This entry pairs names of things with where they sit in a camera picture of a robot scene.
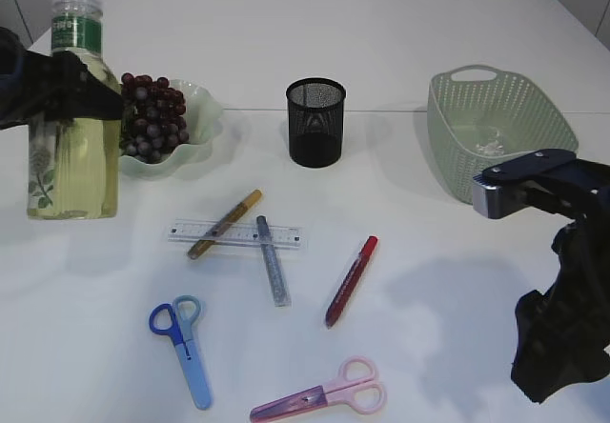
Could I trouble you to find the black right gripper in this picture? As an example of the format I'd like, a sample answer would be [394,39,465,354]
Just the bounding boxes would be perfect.
[511,213,609,403]

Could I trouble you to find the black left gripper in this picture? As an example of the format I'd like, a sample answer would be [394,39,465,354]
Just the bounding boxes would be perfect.
[1,27,123,131]

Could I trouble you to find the yellow tea bottle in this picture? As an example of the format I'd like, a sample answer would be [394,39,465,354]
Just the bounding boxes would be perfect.
[27,0,122,219]

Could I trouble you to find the purple artificial grape bunch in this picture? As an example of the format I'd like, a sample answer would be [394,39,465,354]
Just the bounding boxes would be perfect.
[120,72,190,164]

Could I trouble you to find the clear plastic sheet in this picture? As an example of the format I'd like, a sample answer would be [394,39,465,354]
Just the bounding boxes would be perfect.
[470,126,510,157]

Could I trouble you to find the red glitter pen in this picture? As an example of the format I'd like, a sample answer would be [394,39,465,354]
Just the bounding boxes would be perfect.
[324,235,378,329]

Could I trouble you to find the gold glitter pen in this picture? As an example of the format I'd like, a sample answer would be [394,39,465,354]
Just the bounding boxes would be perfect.
[187,189,262,260]

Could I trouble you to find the clear plastic ruler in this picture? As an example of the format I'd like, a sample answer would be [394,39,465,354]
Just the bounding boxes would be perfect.
[167,219,307,251]

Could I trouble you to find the green woven plastic basket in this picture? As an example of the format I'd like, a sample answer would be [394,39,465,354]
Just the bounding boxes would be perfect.
[427,65,580,204]

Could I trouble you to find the black mesh pen holder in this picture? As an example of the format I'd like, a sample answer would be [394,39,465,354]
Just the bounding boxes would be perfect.
[286,77,346,169]

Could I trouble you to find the silver glitter pen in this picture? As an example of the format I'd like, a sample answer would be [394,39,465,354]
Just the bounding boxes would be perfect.
[256,215,292,307]

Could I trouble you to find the green wavy glass bowl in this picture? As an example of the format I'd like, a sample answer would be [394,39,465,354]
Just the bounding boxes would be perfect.
[119,72,223,178]

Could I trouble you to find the pink scissors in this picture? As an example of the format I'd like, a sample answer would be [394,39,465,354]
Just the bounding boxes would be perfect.
[250,356,387,422]

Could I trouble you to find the blue scissors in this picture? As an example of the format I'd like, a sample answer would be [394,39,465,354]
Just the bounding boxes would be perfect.
[149,294,213,410]

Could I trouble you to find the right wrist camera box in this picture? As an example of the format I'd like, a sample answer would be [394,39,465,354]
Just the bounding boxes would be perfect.
[472,149,609,220]

